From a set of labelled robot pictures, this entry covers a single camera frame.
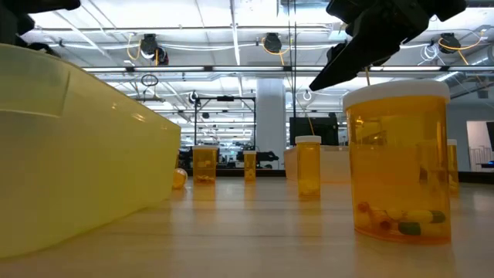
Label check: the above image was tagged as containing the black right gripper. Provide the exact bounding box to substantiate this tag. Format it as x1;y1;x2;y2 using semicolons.
308;0;468;93

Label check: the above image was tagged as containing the large amber bottle with capsules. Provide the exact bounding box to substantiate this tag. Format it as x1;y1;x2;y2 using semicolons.
342;80;452;245

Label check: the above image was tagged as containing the slim amber pill bottle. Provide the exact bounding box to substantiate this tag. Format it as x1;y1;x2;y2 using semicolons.
242;150;258;183

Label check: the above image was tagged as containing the amber bottle with round tablets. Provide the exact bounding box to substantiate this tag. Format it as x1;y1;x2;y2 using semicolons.
447;138;460;196

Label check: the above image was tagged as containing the medium wide amber pill bottle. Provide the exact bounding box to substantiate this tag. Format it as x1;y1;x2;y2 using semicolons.
191;144;219;185

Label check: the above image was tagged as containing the small amber pill bottle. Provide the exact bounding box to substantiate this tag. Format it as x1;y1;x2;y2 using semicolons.
172;168;189;190

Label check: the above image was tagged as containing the translucent peach plastic bin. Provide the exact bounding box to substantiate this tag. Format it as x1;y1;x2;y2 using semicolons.
284;145;351;185

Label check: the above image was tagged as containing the tall amber pill bottle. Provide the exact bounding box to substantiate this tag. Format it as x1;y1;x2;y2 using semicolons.
295;134;323;200

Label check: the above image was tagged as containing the translucent yellow plastic bin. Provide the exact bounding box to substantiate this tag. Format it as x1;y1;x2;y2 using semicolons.
0;42;182;259

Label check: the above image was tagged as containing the black cabinet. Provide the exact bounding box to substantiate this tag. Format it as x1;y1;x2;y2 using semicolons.
289;116;340;147

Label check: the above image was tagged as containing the white concrete pillar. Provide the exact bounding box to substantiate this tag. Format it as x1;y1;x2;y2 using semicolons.
255;78;287;171

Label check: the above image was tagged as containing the long LED light bar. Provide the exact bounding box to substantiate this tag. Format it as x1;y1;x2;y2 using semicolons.
81;64;494;73

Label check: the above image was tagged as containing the distant black machine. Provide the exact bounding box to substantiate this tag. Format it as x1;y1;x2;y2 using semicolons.
235;150;279;163

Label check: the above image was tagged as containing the black hanging cable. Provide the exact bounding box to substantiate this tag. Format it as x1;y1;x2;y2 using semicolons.
293;0;298;119

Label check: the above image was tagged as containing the black ceiling cord reel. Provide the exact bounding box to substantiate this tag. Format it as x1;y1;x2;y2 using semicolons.
262;32;283;54
438;32;462;54
138;33;170;66

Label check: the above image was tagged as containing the silver ventilation duct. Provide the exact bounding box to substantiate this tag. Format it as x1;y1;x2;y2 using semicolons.
434;46;494;84

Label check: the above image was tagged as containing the black metal frame rig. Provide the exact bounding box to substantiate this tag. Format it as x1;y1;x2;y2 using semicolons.
193;95;257;152

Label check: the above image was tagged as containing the white wall board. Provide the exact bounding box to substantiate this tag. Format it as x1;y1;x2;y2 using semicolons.
465;120;494;171

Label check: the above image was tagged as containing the black cable loop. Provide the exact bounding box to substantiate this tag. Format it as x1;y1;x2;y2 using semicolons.
140;73;160;87

